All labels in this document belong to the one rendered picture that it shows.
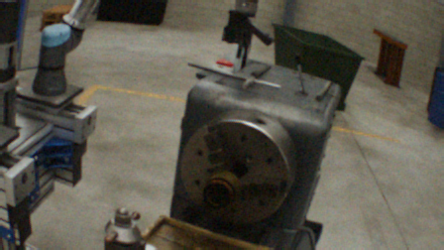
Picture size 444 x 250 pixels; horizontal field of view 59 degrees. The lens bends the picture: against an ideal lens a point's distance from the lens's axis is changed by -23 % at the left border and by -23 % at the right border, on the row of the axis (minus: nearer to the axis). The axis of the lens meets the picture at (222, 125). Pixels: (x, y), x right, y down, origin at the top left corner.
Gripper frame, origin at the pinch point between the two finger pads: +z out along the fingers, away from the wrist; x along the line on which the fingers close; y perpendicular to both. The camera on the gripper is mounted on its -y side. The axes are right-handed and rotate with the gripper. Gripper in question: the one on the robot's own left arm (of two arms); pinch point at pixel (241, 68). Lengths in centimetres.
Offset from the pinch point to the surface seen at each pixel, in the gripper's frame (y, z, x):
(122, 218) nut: -5, 13, 85
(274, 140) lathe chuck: -20.5, 8.6, 31.7
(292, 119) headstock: -22.2, 6.9, 15.3
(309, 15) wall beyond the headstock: 109, 52, -980
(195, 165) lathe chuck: -0.8, 21.9, 31.9
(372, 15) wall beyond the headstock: -52, 0, -1030
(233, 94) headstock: -2.7, 5.1, 13.3
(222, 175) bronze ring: -11.3, 17.6, 41.8
